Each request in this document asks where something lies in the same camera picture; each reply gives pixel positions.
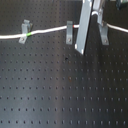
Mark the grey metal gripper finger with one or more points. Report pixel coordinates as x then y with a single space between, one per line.
83 26
98 7

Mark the middle grey cable clip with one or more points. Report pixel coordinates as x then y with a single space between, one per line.
69 33

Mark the grey cable clip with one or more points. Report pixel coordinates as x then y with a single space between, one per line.
103 29
26 28
69 33

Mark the right grey cable clip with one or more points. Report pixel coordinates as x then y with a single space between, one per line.
103 29

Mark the left grey cable clip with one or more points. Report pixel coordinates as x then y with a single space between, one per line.
26 28

